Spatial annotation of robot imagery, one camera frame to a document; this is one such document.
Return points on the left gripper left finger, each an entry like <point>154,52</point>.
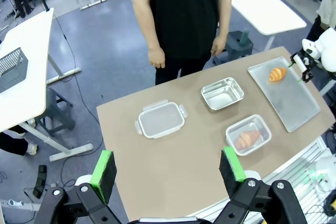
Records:
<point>105,179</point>

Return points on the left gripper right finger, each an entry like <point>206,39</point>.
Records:
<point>231,179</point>

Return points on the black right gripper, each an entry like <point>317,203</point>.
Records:
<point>307,62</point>

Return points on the golden croissant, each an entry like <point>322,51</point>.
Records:
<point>246,139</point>
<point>277,74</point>

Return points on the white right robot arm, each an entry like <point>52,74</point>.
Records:
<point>328,48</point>

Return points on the person's right forearm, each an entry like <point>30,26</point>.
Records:
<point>147,19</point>

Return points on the person's left forearm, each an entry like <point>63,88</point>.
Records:
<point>223,16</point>

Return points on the clear plastic container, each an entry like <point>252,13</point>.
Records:
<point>258,127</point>

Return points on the rectangular steel container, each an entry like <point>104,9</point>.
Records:
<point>222,95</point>

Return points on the person's left hand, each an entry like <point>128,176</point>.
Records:
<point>219,47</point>

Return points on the person's right hand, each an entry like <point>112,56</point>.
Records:
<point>156,57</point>

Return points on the perforated aluminium baking tray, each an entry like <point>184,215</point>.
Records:
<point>291,98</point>

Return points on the dark green bottle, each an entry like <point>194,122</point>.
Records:
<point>244,37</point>

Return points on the black foot pedal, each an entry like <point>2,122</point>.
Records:
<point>40,182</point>

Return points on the grey step stool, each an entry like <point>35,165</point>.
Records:
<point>56,111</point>
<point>233,48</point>

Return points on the white desk with legs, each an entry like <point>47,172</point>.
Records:
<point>29,64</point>
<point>262,6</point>

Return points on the bystander in beige top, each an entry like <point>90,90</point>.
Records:
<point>326,1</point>

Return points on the white sneaker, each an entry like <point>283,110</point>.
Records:
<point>32,148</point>

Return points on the clear plastic clip lid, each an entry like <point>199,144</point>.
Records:
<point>161,120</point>

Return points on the white power strip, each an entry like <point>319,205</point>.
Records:
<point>15,204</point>

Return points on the person in black t-shirt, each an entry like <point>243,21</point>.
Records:
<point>181,11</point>

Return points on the grey perforated basket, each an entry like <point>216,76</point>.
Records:
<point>11,69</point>

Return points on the white slatted table frame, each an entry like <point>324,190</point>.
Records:
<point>294,166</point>

